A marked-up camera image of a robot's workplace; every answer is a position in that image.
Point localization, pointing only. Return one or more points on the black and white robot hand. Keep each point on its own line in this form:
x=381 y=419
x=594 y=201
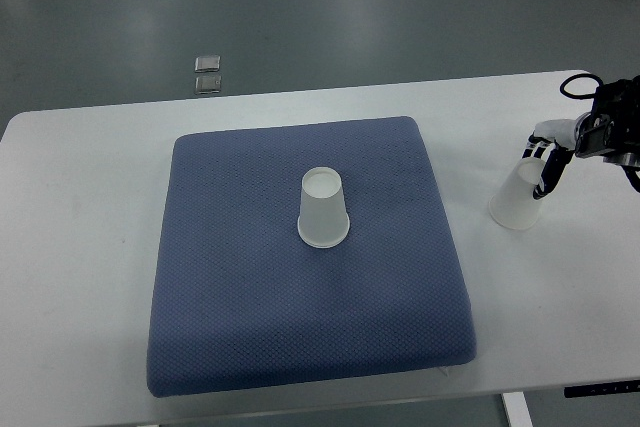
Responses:
x=559 y=138

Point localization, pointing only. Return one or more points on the white paper cup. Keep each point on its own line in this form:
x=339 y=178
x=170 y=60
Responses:
x=323 y=221
x=513 y=206

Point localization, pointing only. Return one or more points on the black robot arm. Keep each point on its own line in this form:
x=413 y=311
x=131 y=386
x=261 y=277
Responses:
x=611 y=130

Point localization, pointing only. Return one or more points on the white paper cup on mat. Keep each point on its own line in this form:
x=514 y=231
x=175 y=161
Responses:
x=323 y=221

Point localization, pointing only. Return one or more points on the black table control panel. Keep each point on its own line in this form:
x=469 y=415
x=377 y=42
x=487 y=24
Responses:
x=602 y=389

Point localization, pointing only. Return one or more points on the white table leg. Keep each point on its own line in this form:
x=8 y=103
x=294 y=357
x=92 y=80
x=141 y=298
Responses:
x=516 y=409

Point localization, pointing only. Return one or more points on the lower metal floor plate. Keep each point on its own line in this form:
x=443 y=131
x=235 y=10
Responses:
x=208 y=84

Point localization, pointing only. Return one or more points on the metal floor plate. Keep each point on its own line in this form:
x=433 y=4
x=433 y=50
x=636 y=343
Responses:
x=207 y=63
x=208 y=84

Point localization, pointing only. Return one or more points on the blue textured cushion mat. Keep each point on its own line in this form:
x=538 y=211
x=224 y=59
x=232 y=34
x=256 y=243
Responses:
x=240 y=301

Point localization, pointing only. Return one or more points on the upper metal floor plate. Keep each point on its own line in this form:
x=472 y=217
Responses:
x=207 y=63

